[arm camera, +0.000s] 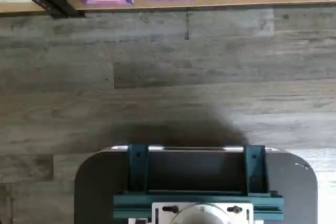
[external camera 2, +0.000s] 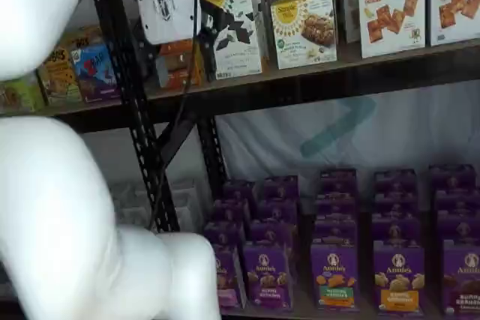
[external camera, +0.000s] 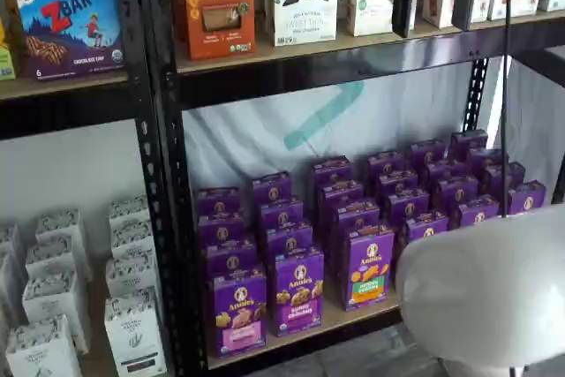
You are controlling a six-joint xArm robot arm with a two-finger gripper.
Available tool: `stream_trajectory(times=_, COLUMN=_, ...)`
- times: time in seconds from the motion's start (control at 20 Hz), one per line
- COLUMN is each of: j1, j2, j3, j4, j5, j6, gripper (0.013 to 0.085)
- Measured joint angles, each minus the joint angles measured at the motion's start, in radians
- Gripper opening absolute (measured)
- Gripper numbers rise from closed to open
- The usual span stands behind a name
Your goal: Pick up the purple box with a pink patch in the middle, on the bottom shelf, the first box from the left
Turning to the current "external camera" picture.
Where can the purple box pink patch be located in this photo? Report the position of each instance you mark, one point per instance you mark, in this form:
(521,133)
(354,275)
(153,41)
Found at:
(240,311)

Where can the white box brown cookie picture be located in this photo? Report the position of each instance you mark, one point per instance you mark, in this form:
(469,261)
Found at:
(436,2)

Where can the yellow snack box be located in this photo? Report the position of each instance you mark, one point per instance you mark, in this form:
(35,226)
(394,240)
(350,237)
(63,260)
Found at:
(3,28)

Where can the purple box violet patch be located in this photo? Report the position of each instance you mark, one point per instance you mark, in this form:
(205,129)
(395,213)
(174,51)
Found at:
(300,293)

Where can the white black patterned box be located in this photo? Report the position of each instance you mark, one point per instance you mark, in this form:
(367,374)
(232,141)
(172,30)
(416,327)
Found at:
(59,224)
(130,277)
(129,209)
(53,255)
(134,337)
(42,350)
(55,302)
(132,240)

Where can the black metal shelf rack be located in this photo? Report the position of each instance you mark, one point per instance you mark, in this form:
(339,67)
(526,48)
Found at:
(66,112)
(309,72)

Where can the white backdrop cloth teal stripe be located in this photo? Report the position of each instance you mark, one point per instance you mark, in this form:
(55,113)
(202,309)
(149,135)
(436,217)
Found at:
(265,138)

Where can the blue Zbar snack box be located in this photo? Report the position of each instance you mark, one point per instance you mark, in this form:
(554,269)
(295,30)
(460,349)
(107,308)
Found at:
(66,32)

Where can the green snack box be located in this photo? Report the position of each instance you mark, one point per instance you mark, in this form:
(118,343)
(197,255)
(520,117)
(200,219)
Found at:
(6,63)

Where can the purple box green patch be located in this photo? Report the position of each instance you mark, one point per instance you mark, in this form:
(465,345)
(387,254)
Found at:
(371,269)

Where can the purple Annie's snack box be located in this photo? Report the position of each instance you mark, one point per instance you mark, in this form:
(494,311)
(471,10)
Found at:
(332,170)
(397,183)
(457,191)
(444,170)
(343,196)
(469,140)
(408,205)
(485,158)
(427,153)
(426,229)
(220,229)
(272,187)
(385,164)
(289,238)
(527,198)
(229,258)
(218,200)
(357,216)
(281,211)
(477,213)
(496,178)

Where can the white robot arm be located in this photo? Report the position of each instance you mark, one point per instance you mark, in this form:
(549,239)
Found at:
(485,288)

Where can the white mint chocolate thins box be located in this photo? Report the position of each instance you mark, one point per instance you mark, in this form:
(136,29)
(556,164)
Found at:
(304,6)

